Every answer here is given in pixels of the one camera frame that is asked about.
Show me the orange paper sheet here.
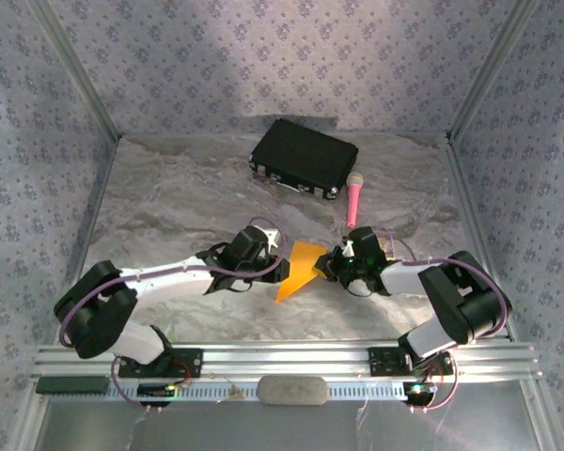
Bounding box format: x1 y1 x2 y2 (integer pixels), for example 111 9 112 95
274 240 327 303

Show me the pink toy microphone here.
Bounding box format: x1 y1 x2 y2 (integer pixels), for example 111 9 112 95
346 172 366 229

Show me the black hard case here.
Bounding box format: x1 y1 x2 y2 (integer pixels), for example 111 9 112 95
247 117 360 202

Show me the grey oval pad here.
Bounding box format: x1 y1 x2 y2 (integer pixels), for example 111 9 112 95
257 375 330 407

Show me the right circuit board with LED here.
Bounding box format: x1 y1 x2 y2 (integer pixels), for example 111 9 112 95
402 381 438 400

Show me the circuit board with led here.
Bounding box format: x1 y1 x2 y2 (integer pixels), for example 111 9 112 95
137 382 178 400
402 381 438 400

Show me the left circuit board with LED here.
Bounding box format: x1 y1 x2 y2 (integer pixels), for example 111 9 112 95
137 382 178 400

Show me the black flat bar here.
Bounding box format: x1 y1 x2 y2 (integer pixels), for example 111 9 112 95
36 375 110 395

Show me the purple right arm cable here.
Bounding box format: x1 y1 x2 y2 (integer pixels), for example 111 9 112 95
373 228 513 413

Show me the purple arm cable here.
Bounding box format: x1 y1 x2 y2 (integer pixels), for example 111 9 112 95
373 228 513 413
58 216 284 413

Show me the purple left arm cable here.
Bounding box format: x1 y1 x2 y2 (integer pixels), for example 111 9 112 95
58 216 284 413

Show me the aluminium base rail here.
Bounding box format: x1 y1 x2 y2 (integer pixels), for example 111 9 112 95
32 341 544 382

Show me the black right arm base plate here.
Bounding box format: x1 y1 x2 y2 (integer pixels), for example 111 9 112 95
367 346 455 377

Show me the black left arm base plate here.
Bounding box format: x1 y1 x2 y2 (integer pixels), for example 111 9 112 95
117 346 204 380

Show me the slotted grey cable duct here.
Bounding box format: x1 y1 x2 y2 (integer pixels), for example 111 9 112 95
39 380 436 403

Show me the aluminium table edge rail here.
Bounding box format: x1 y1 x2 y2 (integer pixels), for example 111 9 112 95
444 135 564 451
16 135 123 451

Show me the aluminium corner post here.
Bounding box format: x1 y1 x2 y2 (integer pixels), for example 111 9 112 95
446 0 544 142
27 0 123 140

